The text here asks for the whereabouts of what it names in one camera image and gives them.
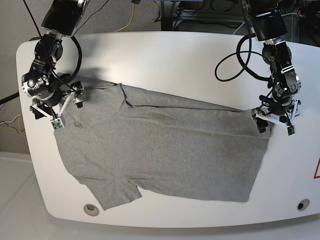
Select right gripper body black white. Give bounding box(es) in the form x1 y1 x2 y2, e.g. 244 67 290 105
29 81 83 129

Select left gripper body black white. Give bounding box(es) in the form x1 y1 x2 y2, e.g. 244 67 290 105
250 96 301 134

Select grey T-shirt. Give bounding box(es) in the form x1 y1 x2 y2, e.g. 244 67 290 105
54 80 273 210

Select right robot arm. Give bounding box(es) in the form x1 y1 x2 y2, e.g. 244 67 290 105
21 0 89 130

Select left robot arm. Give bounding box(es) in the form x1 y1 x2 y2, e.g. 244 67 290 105
228 0 301 135

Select red triangle sticker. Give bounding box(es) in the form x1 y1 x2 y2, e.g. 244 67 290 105
313 159 320 179

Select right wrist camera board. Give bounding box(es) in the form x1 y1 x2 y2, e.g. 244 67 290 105
50 118 66 131

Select yellow white cables at left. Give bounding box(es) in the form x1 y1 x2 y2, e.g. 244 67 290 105
0 113 24 135

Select yellow cable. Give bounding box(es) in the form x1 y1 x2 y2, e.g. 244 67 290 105
114 3 136 33

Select table cable grommet hole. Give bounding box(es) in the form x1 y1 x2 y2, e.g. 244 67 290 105
297 198 310 211

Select aluminium frame rail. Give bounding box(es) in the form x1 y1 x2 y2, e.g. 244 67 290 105
159 0 300 41

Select black table leg post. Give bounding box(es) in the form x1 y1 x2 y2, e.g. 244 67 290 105
160 16 174 32

